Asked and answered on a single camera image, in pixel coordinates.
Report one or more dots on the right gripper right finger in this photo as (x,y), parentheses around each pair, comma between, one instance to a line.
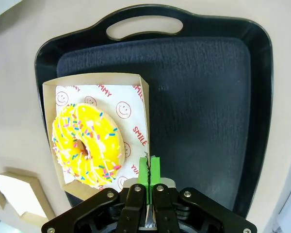
(169,213)

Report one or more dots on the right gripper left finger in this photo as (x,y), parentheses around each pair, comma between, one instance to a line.
(126,213)

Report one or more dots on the yellow glazed sprinkle donut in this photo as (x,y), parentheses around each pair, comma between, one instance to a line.
(101,136)

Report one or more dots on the brown cardboard tray box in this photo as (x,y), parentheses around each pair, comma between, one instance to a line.
(97,78)
(45,201)

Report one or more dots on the black plastic serving tray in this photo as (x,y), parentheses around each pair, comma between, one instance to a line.
(196,97)

